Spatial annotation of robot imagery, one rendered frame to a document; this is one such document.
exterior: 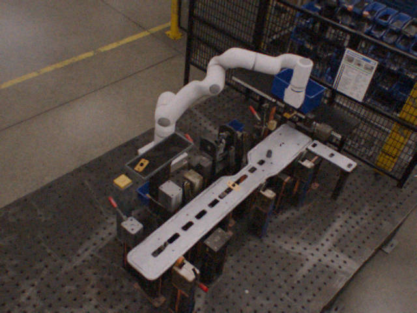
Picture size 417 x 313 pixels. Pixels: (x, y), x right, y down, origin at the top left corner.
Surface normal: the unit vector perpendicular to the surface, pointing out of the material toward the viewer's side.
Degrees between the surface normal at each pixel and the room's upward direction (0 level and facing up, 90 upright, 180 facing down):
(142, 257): 0
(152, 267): 0
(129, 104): 0
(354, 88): 90
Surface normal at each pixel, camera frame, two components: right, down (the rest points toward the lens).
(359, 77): -0.63, 0.49
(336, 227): 0.11, -0.71
